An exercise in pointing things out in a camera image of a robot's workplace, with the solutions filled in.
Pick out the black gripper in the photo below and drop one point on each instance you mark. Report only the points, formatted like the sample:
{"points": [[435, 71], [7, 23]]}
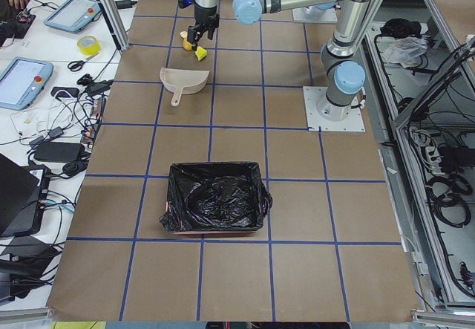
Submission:
{"points": [[206, 15]]}

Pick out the beige plastic dustpan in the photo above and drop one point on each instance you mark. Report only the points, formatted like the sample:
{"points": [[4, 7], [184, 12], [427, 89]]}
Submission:
{"points": [[183, 82]]}

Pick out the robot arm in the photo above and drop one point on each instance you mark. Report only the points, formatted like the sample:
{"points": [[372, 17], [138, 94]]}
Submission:
{"points": [[246, 12], [345, 77]]}

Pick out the black lined trash bin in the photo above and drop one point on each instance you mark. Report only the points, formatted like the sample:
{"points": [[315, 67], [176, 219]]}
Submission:
{"points": [[214, 197]]}

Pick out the brown potato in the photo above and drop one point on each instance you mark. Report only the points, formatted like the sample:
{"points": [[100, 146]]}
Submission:
{"points": [[187, 45]]}

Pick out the yellow green sponge piece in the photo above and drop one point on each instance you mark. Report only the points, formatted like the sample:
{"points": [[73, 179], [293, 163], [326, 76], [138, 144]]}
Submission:
{"points": [[200, 53]]}

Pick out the yellow tape roll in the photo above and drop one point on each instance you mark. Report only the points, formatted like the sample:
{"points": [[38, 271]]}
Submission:
{"points": [[88, 45]]}

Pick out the blue teach pendant upper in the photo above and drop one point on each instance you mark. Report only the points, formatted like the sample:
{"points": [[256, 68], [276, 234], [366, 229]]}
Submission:
{"points": [[73, 15]]}

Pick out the blue teach pendant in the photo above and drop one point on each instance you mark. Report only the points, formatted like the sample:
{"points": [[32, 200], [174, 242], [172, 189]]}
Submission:
{"points": [[22, 81], [73, 15]]}

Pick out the black power brick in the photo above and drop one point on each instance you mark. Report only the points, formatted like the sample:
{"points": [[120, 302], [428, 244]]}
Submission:
{"points": [[57, 152]]}

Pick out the blue teach pendant lower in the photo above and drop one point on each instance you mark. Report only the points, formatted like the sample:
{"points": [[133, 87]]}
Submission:
{"points": [[22, 81]]}

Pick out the white crumpled cloth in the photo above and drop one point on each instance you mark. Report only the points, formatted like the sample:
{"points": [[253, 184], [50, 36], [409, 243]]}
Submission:
{"points": [[407, 52]]}

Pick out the black laptop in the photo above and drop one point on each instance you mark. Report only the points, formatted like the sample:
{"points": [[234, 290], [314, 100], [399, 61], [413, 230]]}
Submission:
{"points": [[23, 193]]}

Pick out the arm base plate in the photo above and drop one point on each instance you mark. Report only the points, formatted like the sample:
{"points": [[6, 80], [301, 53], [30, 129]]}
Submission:
{"points": [[317, 14], [323, 116]]}

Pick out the aluminium frame post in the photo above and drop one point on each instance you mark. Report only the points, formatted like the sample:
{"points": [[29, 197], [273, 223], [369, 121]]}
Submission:
{"points": [[114, 23]]}

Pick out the black handled scissors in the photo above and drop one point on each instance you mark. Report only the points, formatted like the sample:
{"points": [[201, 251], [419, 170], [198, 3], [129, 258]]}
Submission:
{"points": [[77, 65]]}

